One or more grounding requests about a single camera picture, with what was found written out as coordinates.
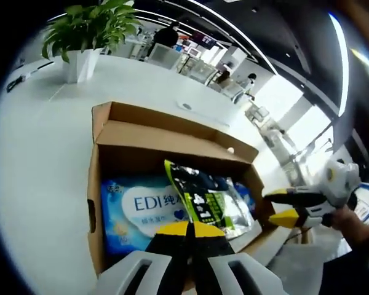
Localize green plant in white pot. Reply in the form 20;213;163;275
41;0;143;84

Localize blue soft wet wipes pack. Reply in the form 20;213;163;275
100;177;256;256

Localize black pen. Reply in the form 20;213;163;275
33;60;55;74

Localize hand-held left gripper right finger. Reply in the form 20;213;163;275
192;221;292;295

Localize bright straight ceiling light strip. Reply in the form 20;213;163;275
327;12;351;118

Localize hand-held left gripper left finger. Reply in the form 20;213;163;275
97;221;191;295

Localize brown cardboard shoe box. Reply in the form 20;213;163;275
86;101;285;277

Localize person's right hand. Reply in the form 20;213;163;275
324;205;362;238

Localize black cable bundle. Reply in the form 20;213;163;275
5;73;31;93

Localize white office chair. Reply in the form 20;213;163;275
177;56;201;77
148;42;178;71

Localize wall screen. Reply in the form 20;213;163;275
191;29;215;49

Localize person's grey clothing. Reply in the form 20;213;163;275
264;232;356;295

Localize green black silver pouch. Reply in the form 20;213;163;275
164;159;256;240

